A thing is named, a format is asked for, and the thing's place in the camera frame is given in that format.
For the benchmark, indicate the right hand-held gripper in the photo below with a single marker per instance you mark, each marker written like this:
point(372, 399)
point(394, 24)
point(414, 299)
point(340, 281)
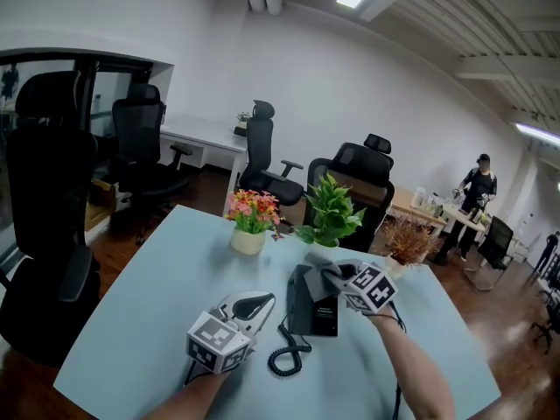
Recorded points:
point(372, 289)

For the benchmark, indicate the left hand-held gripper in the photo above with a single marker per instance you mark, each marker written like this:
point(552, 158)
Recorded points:
point(214, 335)

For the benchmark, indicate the grey cloth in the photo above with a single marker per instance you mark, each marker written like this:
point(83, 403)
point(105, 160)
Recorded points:
point(317, 282)

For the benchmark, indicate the black desk telephone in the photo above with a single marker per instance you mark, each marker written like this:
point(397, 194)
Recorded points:
point(326, 322)

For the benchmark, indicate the person's right forearm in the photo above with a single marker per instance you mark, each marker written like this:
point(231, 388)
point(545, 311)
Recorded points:
point(415, 366)

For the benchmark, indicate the person's left forearm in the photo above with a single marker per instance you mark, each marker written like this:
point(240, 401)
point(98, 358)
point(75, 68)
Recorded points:
point(192, 398)

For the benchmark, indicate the green plant in white pot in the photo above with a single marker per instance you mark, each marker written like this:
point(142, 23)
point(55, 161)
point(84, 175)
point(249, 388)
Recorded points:
point(332, 208)

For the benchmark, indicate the pink flowers in cream pot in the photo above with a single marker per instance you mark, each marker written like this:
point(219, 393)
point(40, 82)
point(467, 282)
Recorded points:
point(247, 241)

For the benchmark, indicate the brown dried plant in pot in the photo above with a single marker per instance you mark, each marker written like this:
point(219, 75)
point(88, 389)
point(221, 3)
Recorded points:
point(407, 239)

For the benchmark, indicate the wooden desk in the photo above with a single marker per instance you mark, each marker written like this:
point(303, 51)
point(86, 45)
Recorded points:
point(402, 204)

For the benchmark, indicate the white jug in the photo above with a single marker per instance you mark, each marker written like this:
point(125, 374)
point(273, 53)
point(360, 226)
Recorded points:
point(418, 198)

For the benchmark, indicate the green bottle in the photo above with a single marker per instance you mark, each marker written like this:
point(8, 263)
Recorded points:
point(438, 211)

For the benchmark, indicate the clear glass bottle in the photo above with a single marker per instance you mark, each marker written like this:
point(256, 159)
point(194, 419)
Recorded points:
point(432, 201)

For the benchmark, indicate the black mesh office chair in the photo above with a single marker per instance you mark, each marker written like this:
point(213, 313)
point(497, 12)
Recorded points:
point(363, 160)

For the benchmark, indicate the white round table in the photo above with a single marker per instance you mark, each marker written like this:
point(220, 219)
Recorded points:
point(455, 212)

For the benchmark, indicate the black cantilever visitor chair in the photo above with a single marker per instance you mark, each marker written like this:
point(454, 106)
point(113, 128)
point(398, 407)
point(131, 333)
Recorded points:
point(496, 239)

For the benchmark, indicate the brown cardboard box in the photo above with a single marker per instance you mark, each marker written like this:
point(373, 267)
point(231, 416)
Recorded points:
point(100, 208)

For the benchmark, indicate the white desk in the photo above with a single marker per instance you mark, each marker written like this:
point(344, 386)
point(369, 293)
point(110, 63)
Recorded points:
point(197, 136)

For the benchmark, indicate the small potted plant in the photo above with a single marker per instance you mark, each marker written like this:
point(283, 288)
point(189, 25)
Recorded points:
point(242, 125)

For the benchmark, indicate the long ceiling light strip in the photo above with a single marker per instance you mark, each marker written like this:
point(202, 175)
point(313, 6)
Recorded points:
point(538, 131)

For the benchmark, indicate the dark glass partition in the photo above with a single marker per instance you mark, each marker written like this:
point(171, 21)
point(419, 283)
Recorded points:
point(105, 94)

